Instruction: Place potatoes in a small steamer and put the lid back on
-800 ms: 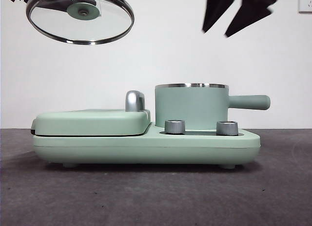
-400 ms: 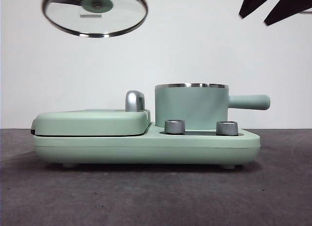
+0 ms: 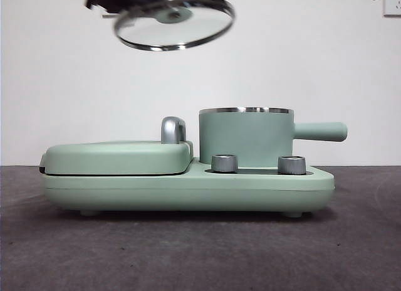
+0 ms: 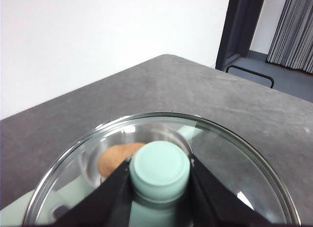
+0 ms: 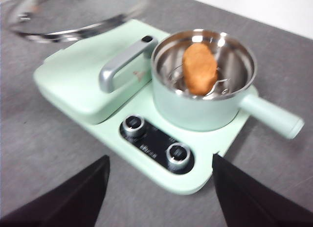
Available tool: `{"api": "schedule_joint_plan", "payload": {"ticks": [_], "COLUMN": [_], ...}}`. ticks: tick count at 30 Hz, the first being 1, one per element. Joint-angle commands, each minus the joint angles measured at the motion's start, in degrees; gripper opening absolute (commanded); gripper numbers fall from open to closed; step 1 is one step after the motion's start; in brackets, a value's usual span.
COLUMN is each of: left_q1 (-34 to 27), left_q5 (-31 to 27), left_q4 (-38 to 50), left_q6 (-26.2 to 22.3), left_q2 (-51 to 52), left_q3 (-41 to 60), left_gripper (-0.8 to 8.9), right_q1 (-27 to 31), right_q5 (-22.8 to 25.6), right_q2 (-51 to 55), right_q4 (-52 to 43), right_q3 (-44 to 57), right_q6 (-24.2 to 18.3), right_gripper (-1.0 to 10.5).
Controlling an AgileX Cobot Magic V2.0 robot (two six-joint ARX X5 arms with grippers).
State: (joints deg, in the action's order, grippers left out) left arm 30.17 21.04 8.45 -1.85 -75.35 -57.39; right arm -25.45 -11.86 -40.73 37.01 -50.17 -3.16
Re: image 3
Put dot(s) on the glass lid with green knob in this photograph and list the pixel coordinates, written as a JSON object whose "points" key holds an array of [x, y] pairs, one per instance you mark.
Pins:
{"points": [[175, 24]]}

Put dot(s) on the green hinged griddle cover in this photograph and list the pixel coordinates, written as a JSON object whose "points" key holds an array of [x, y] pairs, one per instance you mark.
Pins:
{"points": [[109, 159]]}

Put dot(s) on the silver control knob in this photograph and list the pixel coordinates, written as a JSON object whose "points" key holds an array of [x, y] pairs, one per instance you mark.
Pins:
{"points": [[292, 165], [224, 164]]}

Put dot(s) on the green breakfast machine base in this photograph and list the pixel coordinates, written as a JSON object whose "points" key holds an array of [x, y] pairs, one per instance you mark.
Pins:
{"points": [[188, 193]]}

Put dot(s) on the white wall socket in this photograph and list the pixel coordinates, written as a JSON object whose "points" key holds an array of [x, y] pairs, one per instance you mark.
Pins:
{"points": [[393, 8]]}

